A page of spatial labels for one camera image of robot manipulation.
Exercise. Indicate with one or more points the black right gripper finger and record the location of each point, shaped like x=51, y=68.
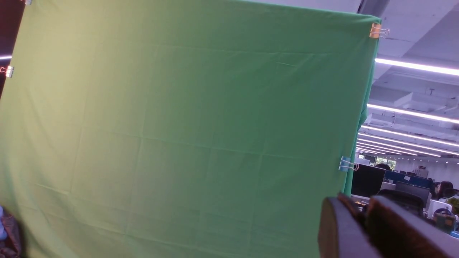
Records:
x=383, y=230

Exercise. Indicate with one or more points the black computer monitor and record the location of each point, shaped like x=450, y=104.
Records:
x=367, y=180

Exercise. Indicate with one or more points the seated office person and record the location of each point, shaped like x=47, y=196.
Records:
x=446, y=190

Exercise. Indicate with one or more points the blue binder clip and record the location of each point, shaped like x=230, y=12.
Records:
x=346, y=165

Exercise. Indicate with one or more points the ceiling light strip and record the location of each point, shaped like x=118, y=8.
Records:
x=414, y=113
x=422, y=67

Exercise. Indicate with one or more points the orange binder clip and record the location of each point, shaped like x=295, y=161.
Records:
x=377, y=31

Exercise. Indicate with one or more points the green backdrop cloth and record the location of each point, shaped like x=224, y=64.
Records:
x=180, y=128

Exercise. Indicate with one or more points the dark gray crumpled garment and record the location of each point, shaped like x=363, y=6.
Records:
x=10, y=236

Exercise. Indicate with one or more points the left edge binder clip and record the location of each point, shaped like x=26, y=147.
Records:
x=8, y=71

